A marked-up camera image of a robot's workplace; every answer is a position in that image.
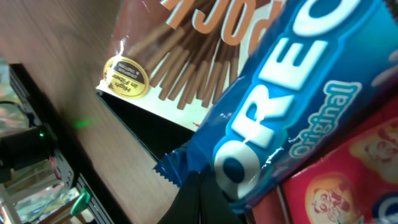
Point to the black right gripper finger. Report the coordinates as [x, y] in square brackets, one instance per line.
[200, 201]

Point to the brown Pocky box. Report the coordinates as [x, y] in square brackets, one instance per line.
[176, 58]

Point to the red Hello Panda box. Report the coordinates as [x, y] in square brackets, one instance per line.
[354, 183]

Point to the blue Oreo cookie pack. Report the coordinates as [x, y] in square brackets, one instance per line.
[319, 64]

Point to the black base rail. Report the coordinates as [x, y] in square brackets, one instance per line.
[71, 162]

